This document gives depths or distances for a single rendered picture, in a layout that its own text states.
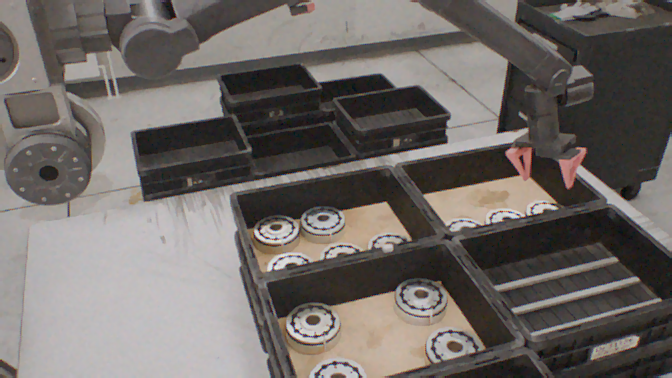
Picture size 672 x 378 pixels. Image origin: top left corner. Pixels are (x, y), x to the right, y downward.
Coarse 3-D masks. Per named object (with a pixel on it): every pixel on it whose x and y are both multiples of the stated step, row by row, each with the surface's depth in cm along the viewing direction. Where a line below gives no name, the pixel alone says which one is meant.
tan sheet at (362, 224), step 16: (368, 208) 153; (384, 208) 153; (352, 224) 147; (368, 224) 147; (384, 224) 147; (400, 224) 147; (304, 240) 143; (352, 240) 143; (368, 240) 143; (272, 256) 138
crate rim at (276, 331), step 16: (368, 256) 123; (384, 256) 123; (304, 272) 119; (320, 272) 119; (464, 272) 120; (480, 288) 115; (272, 304) 112; (496, 304) 112; (272, 320) 108; (272, 336) 108; (512, 336) 106; (288, 352) 103; (480, 352) 103; (496, 352) 103; (288, 368) 100; (416, 368) 100; (432, 368) 100
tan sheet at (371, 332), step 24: (336, 312) 124; (360, 312) 124; (384, 312) 124; (456, 312) 124; (360, 336) 119; (384, 336) 119; (408, 336) 119; (312, 360) 114; (360, 360) 114; (384, 360) 114; (408, 360) 114
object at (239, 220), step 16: (320, 176) 146; (336, 176) 146; (400, 176) 146; (240, 192) 141; (256, 192) 141; (240, 208) 136; (240, 224) 131; (432, 224) 131; (416, 240) 127; (432, 240) 127; (256, 256) 123; (336, 256) 122; (352, 256) 123; (256, 272) 119; (272, 272) 119; (288, 272) 119
